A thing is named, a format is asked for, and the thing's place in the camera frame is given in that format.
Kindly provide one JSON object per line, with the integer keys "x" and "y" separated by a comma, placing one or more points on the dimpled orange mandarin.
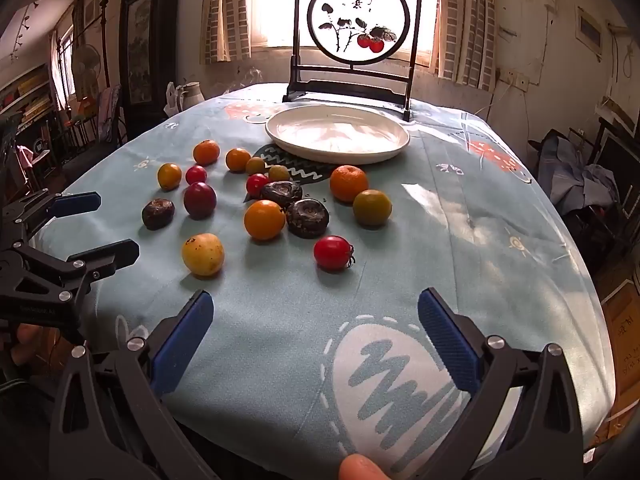
{"x": 348, "y": 183}

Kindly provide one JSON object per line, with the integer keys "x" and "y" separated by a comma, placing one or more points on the checked curtain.
{"x": 225, "y": 10}
{"x": 465, "y": 25}

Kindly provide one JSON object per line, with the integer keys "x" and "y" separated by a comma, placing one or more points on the dark water chestnut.
{"x": 158, "y": 213}
{"x": 281, "y": 192}
{"x": 307, "y": 217}

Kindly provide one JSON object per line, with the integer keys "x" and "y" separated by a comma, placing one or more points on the white wall outlet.
{"x": 515, "y": 81}

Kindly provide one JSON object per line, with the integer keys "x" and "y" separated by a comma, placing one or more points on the leaning picture frames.
{"x": 620, "y": 150}

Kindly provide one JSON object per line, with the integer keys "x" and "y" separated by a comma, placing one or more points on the black-framed painted table screen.
{"x": 350, "y": 10}

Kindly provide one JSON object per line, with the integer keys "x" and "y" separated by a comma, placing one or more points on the yellow plum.
{"x": 202, "y": 254}

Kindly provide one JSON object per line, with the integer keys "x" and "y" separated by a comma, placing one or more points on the red cherry tomato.
{"x": 256, "y": 185}
{"x": 333, "y": 253}
{"x": 196, "y": 174}

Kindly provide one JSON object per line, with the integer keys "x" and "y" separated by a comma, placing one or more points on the pile of clothes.
{"x": 575, "y": 170}

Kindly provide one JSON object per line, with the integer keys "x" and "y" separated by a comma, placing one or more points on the dark wooden coat stand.
{"x": 104, "y": 35}

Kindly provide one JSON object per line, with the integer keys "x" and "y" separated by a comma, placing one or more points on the dark red plum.
{"x": 199, "y": 200}

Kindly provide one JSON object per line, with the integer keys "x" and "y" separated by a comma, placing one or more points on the person's left hand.
{"x": 27, "y": 347}

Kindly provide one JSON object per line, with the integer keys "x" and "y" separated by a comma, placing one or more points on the person's right hand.
{"x": 362, "y": 469}

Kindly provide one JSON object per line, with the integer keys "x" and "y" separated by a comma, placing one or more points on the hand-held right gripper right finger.
{"x": 450, "y": 345}

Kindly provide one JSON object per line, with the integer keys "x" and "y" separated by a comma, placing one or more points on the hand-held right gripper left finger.
{"x": 182, "y": 345}

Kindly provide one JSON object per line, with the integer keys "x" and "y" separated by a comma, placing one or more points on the bright window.
{"x": 272, "y": 5}

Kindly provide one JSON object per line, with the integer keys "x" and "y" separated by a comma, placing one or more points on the small orange tangerine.
{"x": 206, "y": 152}
{"x": 264, "y": 219}
{"x": 238, "y": 159}
{"x": 169, "y": 176}

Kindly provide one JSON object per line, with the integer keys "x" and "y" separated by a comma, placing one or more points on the brown longan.
{"x": 255, "y": 165}
{"x": 278, "y": 172}

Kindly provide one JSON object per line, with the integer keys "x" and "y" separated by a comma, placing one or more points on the wall vent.
{"x": 590, "y": 30}

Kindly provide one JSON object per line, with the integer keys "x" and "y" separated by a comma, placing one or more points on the bookshelf with books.
{"x": 27, "y": 95}

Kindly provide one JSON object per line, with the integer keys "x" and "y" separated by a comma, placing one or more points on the white pitcher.
{"x": 192, "y": 95}

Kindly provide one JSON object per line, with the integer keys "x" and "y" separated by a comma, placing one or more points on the cardboard box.
{"x": 622, "y": 320}

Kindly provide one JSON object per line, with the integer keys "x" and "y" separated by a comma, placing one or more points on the standing fan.
{"x": 87, "y": 62}

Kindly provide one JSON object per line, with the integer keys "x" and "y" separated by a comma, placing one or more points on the tall black-framed painting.
{"x": 140, "y": 50}

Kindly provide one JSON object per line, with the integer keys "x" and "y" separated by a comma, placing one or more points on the white round plate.
{"x": 340, "y": 135}

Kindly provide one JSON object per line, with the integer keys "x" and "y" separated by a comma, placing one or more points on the white plastic bag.
{"x": 172, "y": 102}

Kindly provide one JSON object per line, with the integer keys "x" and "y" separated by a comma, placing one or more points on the green-orange tangerine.
{"x": 372, "y": 207}

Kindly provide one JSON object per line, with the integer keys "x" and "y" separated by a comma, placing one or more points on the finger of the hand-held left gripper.
{"x": 75, "y": 203}
{"x": 112, "y": 255}

